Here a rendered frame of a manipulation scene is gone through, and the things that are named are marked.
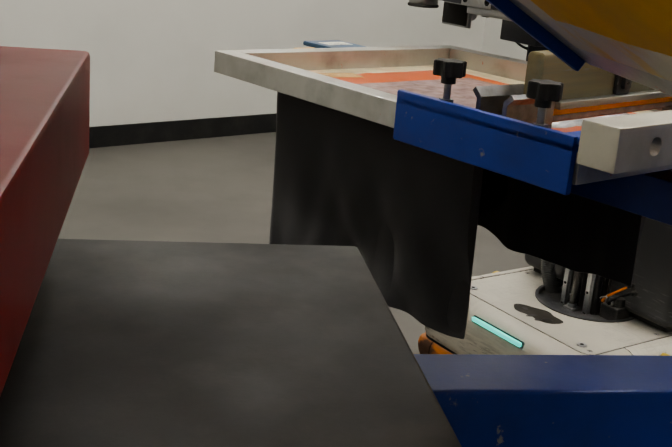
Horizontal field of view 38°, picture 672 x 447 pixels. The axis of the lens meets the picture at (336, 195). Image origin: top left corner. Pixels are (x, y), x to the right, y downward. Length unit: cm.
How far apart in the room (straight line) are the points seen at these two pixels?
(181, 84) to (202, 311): 464
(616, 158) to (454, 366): 42
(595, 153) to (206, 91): 444
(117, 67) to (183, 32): 42
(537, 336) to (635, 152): 143
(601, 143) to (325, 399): 56
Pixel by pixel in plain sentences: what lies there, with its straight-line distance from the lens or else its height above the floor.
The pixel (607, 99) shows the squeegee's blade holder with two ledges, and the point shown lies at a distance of 143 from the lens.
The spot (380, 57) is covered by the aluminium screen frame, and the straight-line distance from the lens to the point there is 191.
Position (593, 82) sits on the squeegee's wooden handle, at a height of 103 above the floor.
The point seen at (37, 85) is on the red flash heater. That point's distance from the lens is 67.
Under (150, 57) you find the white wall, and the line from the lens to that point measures 520.
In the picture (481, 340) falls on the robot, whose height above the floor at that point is 20.
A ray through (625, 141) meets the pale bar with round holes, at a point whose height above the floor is 103.
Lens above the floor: 123
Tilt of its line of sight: 16 degrees down
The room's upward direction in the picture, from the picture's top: 5 degrees clockwise
